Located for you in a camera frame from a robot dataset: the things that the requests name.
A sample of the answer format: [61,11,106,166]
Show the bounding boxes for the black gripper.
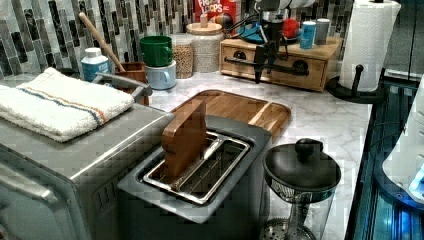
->
[254,0,290,84]

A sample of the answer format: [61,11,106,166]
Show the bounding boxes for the wooden drawer box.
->
[220,37,342,92]

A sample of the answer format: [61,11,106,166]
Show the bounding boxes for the blue plate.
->
[238,26,301,44]

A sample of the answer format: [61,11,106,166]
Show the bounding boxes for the red apple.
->
[283,18,300,39]

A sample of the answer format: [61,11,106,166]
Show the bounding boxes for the blue shaker bottle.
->
[300,21,316,49]

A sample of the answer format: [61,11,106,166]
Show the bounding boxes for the jar with wooden lid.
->
[186,14,223,73]

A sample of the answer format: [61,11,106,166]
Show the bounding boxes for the grey shaker bottle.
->
[314,18,330,45]

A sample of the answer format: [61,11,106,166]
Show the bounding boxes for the froot loops cereal box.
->
[193,0,242,22]

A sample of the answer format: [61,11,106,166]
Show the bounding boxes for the wooden tray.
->
[172,89,291,142]

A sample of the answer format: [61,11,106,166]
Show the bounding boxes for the black paper towel holder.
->
[326,65,385,104]

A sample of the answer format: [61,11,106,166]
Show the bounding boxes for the glass jar with grains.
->
[171,33,193,79]

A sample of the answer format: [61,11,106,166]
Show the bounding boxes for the light blue mug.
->
[146,60,176,90]

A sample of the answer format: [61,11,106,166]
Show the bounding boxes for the green mug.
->
[140,36,173,67]

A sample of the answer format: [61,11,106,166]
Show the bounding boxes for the paper towel roll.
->
[339,0,401,92]

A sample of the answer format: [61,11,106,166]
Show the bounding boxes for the wooden toast slice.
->
[162,100,207,177]

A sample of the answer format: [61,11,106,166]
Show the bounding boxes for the wooden utensil holder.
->
[115,62,149,106]

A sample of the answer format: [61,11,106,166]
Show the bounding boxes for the french press coffee maker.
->
[258,138,341,240]

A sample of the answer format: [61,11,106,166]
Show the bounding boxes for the wooden spoon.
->
[78,12,125,72]

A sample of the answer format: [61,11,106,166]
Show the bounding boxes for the black silver toaster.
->
[118,116,272,240]

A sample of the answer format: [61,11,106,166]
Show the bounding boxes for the white blue bottle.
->
[81,47,110,82]

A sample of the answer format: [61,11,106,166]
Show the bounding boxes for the white striped towel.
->
[0,67,134,142]

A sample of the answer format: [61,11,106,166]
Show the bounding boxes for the silver toaster oven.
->
[0,71,176,240]

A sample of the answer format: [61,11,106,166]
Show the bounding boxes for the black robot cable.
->
[222,12,268,39]

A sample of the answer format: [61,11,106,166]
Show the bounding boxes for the black drawer handle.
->
[224,54,309,76]

